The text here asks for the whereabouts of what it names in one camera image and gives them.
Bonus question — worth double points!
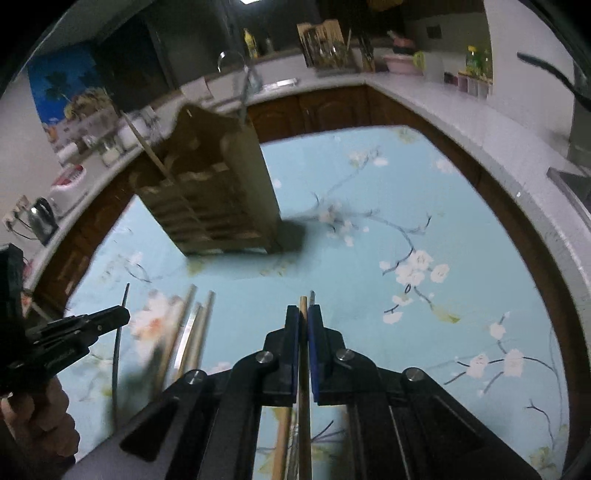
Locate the metal spoon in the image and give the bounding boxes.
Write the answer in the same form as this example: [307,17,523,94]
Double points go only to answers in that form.
[238,60,263,125]

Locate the stainless kitchen sink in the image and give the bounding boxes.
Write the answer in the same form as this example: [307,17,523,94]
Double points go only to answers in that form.
[262,78,300,92]

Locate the left hand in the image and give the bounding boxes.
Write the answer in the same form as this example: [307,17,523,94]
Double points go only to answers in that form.
[1,377,80,463]

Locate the metal chopstick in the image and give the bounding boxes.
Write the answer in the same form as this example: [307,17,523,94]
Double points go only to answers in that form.
[173,302,202,380]

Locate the floral light blue tablecloth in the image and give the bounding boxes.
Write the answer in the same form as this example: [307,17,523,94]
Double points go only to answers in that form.
[60,127,569,479]

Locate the stainless electric kettle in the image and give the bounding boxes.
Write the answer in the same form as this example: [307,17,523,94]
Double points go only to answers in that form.
[27,197,58,247]

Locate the white red rice cooker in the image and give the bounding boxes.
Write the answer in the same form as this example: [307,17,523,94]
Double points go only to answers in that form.
[48,165,88,218]

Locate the wooden utensil holder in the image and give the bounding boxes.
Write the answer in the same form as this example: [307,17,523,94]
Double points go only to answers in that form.
[129,103,280,256]

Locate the beach fruit poster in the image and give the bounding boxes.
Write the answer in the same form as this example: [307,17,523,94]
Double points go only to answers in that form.
[27,44,116,150]

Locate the knife block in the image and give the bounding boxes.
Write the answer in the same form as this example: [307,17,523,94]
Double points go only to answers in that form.
[358,33,376,73]

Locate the pink bowl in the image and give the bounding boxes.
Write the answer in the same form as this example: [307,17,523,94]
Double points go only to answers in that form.
[383,53,422,76]

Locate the chrome sink faucet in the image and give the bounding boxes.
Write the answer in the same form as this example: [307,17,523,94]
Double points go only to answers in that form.
[216,49,249,82]

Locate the countertop dish rack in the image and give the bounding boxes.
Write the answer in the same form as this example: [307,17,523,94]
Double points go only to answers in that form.
[297,19,358,76]

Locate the yellow dish soap bottle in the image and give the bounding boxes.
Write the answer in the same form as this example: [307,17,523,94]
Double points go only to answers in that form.
[243,29,259,59]

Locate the oil bottle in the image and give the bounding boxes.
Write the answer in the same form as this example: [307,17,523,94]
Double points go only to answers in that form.
[466,45,482,78]

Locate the black pan handle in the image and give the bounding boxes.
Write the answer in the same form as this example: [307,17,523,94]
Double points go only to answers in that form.
[517,52,591,111]

